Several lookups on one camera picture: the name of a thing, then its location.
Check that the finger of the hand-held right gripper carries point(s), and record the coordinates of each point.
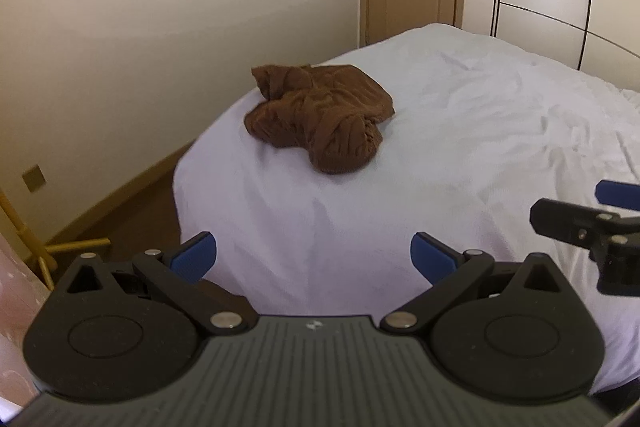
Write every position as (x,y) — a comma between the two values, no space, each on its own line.
(565,219)
(617,194)

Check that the bronze wall socket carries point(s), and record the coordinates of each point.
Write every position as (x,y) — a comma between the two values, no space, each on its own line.
(34,178)

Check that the brown garment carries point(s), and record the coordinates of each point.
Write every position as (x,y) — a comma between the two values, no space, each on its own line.
(325,117)

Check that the pink cloth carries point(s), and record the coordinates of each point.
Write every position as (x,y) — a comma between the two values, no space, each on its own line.
(15,307)

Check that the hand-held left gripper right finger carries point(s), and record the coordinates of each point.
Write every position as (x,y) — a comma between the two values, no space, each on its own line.
(430,257)

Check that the yellow wooden rack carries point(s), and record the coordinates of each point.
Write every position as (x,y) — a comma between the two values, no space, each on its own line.
(35,247)

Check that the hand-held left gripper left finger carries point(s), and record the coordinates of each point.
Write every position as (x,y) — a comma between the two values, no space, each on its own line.
(195,255)

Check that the white bed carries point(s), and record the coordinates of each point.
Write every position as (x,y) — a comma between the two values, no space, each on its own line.
(475,132)

